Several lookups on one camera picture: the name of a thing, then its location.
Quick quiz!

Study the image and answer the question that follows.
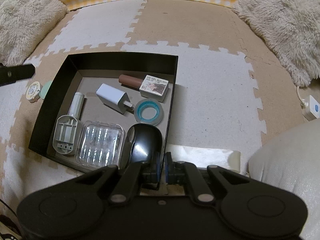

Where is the fluffy cream cushion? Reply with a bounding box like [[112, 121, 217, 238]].
[[1, 0, 68, 67], [233, 0, 319, 87]]

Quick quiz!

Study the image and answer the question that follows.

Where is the grey white handle tool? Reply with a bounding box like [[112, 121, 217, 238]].
[[53, 92, 85, 155]]

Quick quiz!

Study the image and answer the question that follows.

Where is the white power cable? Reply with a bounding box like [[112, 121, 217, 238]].
[[296, 86, 309, 111]]

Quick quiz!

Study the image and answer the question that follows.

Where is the mint green round tin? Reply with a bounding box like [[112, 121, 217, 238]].
[[40, 81, 52, 100]]

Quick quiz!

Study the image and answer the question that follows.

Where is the black computer mouse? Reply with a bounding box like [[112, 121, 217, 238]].
[[120, 124, 162, 168]]

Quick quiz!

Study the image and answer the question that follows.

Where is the black cardboard box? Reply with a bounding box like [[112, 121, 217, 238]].
[[29, 51, 178, 190]]

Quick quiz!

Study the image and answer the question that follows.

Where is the uv gel polish box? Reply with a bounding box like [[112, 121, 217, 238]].
[[139, 75, 169, 102]]

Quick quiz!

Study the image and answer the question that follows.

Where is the brown cylindrical tube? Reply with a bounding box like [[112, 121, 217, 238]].
[[118, 74, 143, 90]]

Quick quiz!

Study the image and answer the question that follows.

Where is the white usb charger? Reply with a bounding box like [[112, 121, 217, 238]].
[[96, 83, 134, 114]]

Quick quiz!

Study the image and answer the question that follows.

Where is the fluffy cream cushion left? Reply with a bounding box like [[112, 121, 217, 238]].
[[1, 0, 68, 67]]

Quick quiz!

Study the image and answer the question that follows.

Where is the clear teal tape roll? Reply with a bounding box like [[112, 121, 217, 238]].
[[134, 99, 164, 126]]

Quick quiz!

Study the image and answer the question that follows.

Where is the clear plastic case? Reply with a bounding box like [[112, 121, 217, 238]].
[[75, 121, 125, 170]]

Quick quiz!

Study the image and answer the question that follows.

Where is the round white yellow tape measure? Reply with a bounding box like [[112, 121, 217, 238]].
[[25, 81, 42, 103]]

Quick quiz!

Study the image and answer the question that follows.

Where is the fluffy cream cushion right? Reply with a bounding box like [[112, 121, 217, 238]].
[[233, 0, 319, 87]]

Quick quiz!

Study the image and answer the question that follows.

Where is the cream beanbag cushion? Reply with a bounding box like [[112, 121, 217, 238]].
[[248, 119, 319, 239]]

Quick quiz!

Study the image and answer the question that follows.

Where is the white power strip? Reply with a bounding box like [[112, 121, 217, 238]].
[[303, 95, 319, 121]]

